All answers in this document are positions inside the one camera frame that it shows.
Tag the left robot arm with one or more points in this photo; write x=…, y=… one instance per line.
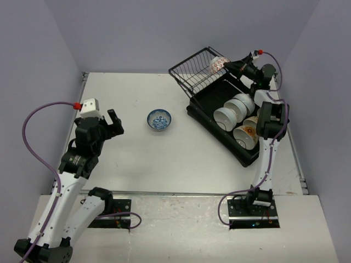
x=56, y=232

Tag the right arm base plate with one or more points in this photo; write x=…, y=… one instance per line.
x=244, y=216

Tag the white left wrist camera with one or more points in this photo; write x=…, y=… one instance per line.
x=90, y=108

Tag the beige leaf pattern bowl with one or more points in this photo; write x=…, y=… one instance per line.
x=250, y=123

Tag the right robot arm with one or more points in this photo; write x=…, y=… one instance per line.
x=271, y=126

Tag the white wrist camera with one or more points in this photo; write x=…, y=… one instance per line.
x=256, y=54
x=90, y=108

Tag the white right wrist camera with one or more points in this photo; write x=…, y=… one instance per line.
x=256, y=54

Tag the light blue ribbed bowl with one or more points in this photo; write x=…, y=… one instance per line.
x=238, y=107
x=247, y=101
x=225, y=118

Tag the blue patterned bowl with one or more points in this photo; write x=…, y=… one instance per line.
x=159, y=119

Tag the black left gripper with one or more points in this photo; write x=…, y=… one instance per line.
x=113, y=129

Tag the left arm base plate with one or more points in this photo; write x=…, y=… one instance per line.
x=123, y=222

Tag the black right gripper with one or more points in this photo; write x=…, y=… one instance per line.
x=238, y=68

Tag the light blue ribbed bowl middle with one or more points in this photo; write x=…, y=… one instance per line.
x=238, y=107

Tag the orange flower beige bowl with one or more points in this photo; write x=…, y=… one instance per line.
x=246, y=137

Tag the light blue ribbed bowl back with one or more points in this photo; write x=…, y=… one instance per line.
x=247, y=101

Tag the light blue ribbed bowl front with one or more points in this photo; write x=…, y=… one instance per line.
x=225, y=118

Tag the red patterned white bowl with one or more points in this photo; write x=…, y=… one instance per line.
x=216, y=64

